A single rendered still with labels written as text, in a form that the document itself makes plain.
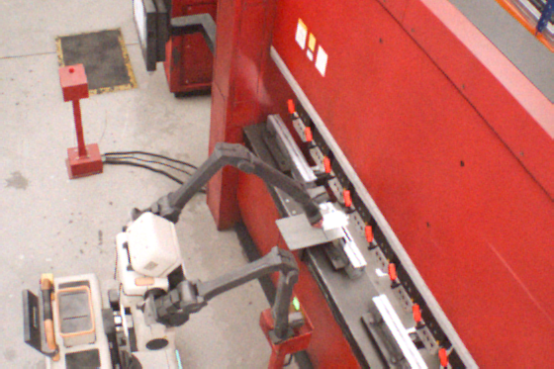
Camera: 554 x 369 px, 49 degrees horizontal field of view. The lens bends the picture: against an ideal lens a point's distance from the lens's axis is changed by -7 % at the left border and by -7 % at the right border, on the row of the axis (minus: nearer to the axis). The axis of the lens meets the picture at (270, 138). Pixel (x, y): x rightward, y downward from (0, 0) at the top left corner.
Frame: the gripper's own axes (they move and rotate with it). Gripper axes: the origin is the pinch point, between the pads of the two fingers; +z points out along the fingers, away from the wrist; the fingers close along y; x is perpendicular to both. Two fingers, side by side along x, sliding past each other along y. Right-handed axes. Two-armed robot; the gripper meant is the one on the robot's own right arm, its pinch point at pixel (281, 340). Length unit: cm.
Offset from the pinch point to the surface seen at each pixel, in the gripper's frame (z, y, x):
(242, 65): -49, 35, 123
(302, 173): -16, 43, 71
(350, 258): -18.1, 41.6, 16.4
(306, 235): -23.2, 27.6, 33.3
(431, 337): -48, 43, -43
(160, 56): -56, -2, 141
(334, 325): 1.5, 25.1, -2.8
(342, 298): -10.7, 31.4, 3.2
